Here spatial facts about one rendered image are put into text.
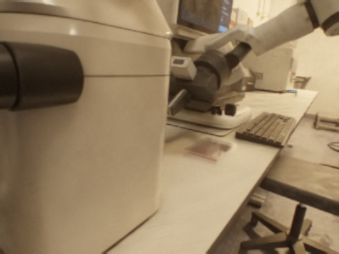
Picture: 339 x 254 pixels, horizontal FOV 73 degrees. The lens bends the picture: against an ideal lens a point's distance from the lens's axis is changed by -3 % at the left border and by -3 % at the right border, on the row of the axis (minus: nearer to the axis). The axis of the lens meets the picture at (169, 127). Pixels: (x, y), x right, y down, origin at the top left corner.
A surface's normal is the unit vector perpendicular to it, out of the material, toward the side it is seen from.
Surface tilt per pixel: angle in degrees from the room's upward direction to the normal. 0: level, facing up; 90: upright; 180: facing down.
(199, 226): 0
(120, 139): 91
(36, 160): 91
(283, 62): 90
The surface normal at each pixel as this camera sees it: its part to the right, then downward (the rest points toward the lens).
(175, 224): 0.07, -0.96
